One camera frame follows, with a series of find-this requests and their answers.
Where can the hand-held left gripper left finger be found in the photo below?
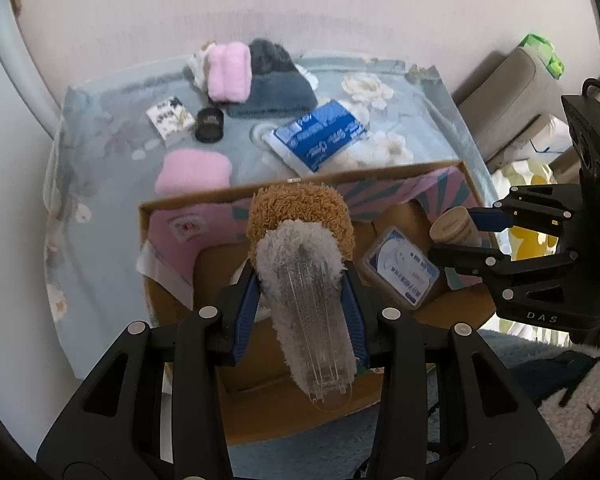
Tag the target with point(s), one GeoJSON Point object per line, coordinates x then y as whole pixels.
{"type": "Point", "coordinates": [245, 310]}

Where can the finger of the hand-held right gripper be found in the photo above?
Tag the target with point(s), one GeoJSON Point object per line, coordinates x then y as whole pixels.
{"type": "Point", "coordinates": [490, 220]}
{"type": "Point", "coordinates": [460, 254]}

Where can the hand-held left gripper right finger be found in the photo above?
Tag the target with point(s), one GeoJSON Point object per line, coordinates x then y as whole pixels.
{"type": "Point", "coordinates": [352, 310]}

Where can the beige plastic cup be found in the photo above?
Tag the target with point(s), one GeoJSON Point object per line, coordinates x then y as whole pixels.
{"type": "Point", "coordinates": [452, 227]}

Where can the brown and grey fluffy slipper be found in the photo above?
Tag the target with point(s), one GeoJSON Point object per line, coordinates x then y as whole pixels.
{"type": "Point", "coordinates": [300, 270]}

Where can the cardboard box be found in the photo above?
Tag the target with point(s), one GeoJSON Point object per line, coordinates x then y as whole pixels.
{"type": "Point", "coordinates": [265, 410]}

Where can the white and brown plush toy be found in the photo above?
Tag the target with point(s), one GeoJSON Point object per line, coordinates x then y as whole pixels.
{"type": "Point", "coordinates": [197, 67]}

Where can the desktop with floral tablecloth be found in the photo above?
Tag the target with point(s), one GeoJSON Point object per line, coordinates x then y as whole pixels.
{"type": "Point", "coordinates": [115, 200]}

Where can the yellow soft item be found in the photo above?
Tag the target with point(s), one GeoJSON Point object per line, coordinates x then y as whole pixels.
{"type": "Point", "coordinates": [535, 242]}

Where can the clear plastic case blue label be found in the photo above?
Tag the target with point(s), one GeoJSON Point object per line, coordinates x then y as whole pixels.
{"type": "Point", "coordinates": [400, 267]}

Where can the white paper sheet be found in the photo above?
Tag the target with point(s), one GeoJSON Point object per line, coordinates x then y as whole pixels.
{"type": "Point", "coordinates": [160, 270]}

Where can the pink printed paper liner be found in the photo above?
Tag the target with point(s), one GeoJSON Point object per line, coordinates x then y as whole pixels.
{"type": "Point", "coordinates": [180, 240]}

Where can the white plastic bag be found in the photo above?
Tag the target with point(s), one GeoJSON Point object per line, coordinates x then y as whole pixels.
{"type": "Point", "coordinates": [550, 137]}

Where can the beige sofa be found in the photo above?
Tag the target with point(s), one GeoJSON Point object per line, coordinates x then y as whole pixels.
{"type": "Point", "coordinates": [510, 90]}

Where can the pink fluffy pad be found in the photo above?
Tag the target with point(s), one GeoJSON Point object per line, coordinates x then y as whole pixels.
{"type": "Point", "coordinates": [190, 172]}

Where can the white and black plush blanket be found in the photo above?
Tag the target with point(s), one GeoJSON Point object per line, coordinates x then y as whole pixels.
{"type": "Point", "coordinates": [575, 410]}

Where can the green packet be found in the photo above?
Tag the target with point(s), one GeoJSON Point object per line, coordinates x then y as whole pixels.
{"type": "Point", "coordinates": [540, 50]}

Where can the blue tissue packet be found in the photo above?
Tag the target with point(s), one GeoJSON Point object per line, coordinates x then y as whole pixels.
{"type": "Point", "coordinates": [315, 135]}

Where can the black round jar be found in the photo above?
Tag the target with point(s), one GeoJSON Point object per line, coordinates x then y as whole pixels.
{"type": "Point", "coordinates": [209, 125]}

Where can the small white printed box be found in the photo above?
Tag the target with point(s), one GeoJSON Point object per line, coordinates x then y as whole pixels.
{"type": "Point", "coordinates": [170, 120]}

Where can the grey knitted hat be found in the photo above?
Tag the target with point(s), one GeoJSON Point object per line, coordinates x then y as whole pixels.
{"type": "Point", "coordinates": [275, 85]}

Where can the white fluffy cloth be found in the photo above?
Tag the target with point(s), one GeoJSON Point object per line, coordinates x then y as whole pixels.
{"type": "Point", "coordinates": [307, 77]}

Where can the pink fluffy rolled cloth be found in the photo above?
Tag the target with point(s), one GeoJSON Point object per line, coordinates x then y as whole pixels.
{"type": "Point", "coordinates": [227, 72]}

